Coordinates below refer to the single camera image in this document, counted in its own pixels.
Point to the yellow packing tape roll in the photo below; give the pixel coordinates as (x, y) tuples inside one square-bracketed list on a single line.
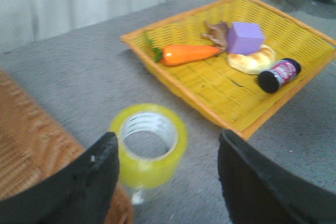
[(152, 141)]

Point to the small black-capped bottle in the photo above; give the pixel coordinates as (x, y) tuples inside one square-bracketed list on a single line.
[(282, 72)]

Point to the purple foam cube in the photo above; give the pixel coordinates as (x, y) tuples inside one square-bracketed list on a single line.
[(245, 38)]

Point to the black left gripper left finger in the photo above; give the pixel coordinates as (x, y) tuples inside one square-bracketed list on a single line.
[(79, 193)]

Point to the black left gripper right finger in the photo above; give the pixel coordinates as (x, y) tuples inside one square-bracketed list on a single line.
[(257, 190)]

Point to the yellow woven plastic basket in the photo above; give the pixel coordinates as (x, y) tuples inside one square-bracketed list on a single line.
[(225, 96)]

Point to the brown dried leaf toy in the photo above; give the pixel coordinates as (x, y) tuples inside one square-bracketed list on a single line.
[(217, 33)]

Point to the brown wicker basket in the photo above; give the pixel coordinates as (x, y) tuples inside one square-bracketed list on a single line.
[(34, 147)]

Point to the toy croissant bread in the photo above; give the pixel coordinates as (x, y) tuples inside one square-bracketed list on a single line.
[(253, 63)]

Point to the orange toy carrot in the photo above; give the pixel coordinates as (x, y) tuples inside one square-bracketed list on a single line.
[(173, 55)]

